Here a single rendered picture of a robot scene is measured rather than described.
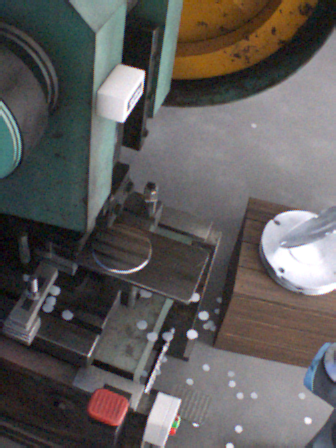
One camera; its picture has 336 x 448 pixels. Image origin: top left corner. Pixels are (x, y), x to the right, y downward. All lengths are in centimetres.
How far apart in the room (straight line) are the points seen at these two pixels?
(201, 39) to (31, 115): 70
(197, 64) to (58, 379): 73
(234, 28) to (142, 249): 50
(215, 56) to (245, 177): 133
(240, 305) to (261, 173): 91
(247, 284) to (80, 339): 70
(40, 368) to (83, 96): 72
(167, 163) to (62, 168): 171
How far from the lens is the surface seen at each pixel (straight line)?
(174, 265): 131
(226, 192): 254
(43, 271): 132
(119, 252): 131
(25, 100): 72
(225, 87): 140
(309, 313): 188
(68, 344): 128
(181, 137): 272
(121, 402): 117
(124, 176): 119
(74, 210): 96
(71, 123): 84
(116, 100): 79
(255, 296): 183
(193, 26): 136
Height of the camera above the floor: 184
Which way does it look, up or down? 50 degrees down
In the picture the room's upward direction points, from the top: 10 degrees clockwise
